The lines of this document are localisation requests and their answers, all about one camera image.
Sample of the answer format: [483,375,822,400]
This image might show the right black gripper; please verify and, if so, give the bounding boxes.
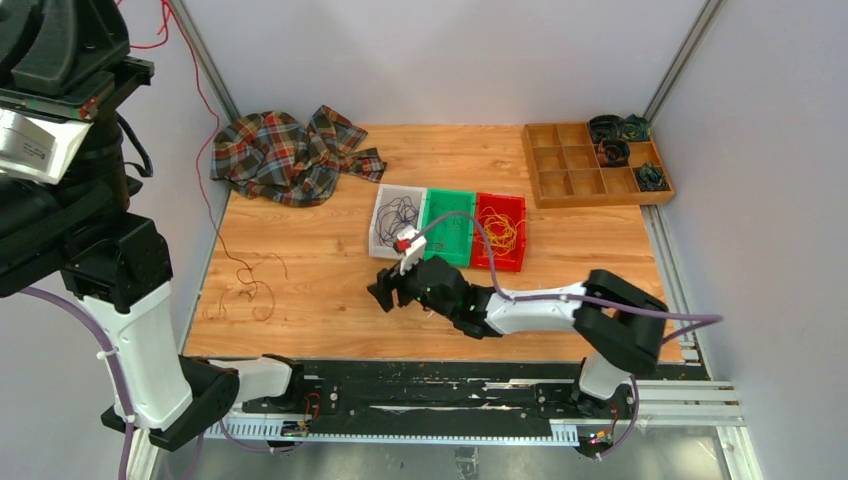
[367,250,456,320]

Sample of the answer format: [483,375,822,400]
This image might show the red cable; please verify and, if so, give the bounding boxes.
[430,195,475,256]

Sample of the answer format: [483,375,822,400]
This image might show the yellow cable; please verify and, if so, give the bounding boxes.
[476,206,528,261]

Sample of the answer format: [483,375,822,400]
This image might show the coloured cable pile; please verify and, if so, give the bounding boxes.
[115,0,291,324]

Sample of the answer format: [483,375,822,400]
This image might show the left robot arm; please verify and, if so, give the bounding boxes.
[1,1,307,451]

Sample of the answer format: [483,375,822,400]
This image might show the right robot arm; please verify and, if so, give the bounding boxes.
[367,257,668,417]

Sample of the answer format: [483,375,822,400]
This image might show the white plastic bin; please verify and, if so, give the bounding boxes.
[367,184,427,260]

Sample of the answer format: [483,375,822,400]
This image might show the green plastic bin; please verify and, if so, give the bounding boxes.
[422,188,476,268]

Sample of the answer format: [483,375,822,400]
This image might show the red plastic bin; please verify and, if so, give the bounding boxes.
[475,192,527,272]

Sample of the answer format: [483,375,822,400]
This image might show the plaid cloth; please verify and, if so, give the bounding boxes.
[210,105,388,208]

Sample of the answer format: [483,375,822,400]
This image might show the wooden compartment tray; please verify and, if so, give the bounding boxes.
[522,122,675,209]

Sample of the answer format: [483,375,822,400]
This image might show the dark coil middle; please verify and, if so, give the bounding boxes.
[596,139,631,168]

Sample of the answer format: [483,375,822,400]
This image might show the black coil top left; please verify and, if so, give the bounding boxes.
[587,114,625,144]

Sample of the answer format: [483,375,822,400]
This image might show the green coil lower right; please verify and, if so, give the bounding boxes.
[633,162,671,192]

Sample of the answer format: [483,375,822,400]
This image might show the green coil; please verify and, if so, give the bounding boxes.
[633,162,671,192]
[621,114,652,142]

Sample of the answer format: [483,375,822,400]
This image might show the green coil top right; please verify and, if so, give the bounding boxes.
[621,114,652,142]

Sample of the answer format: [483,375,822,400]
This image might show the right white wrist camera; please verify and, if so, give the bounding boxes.
[393,226,426,275]

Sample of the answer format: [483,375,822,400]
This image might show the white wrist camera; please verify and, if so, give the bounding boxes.
[393,226,426,275]
[1,109,93,185]

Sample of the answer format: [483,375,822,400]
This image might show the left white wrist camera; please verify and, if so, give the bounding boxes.
[1,109,93,185]

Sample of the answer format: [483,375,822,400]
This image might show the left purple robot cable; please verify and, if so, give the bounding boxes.
[19,286,207,480]

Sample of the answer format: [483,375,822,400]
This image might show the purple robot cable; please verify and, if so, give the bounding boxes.
[397,211,723,460]
[19,286,207,480]

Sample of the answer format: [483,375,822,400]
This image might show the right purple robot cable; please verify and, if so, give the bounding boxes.
[397,211,723,460]

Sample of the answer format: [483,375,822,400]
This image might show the aluminium frame rail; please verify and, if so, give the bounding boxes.
[131,361,764,479]

